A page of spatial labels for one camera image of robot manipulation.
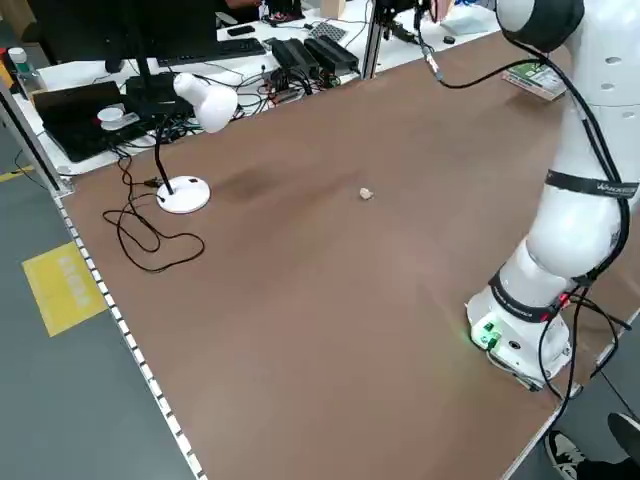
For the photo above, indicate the green and white book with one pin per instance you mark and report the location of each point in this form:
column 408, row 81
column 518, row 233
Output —
column 532, row 80

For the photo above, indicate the black power adapter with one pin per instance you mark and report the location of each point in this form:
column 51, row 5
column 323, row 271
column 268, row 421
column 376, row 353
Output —
column 404, row 32

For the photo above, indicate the wooden box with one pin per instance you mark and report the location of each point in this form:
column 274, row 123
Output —
column 332, row 7

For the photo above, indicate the black tape roll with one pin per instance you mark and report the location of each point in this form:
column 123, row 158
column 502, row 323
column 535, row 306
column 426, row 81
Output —
column 448, row 40

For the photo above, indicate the black perforated plate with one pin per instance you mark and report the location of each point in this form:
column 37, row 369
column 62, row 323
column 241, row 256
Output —
column 327, row 31

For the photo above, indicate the black power brick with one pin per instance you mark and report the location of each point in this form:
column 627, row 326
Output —
column 332, row 50
column 295, row 52

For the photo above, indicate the circuit board with red light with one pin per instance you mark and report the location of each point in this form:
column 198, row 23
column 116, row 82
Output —
column 287, row 85

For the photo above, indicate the person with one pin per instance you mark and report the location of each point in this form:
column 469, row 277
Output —
column 240, row 10
column 610, row 470

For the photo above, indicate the black phone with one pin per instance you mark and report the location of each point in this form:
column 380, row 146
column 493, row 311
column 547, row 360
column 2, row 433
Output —
column 241, row 31

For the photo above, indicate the black keyboard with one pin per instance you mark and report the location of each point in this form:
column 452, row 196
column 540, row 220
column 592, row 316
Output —
column 215, row 50

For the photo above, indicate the small beige lump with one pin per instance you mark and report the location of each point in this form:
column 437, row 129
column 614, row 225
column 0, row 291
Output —
column 366, row 194

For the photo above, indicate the white desk lamp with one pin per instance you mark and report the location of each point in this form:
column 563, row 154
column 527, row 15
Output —
column 207, row 102

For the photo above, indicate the black computer monitor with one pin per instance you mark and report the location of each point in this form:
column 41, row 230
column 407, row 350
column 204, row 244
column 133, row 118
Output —
column 125, row 25

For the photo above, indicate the white round tape dispenser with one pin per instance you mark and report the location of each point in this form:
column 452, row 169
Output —
column 112, row 118

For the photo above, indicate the black laptop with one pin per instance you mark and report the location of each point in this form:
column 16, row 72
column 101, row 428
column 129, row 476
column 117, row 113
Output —
column 75, row 125

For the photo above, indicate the clear bottle white cap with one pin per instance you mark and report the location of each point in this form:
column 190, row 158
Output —
column 20, row 70

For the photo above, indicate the person's black white shoe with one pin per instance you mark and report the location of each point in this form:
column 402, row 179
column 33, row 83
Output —
column 625, row 435
column 565, row 452

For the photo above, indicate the aluminium frame post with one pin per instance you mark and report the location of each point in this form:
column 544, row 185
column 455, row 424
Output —
column 374, row 45

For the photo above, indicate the aluminium frame rail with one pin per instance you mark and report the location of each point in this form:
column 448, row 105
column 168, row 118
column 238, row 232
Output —
column 30, row 140

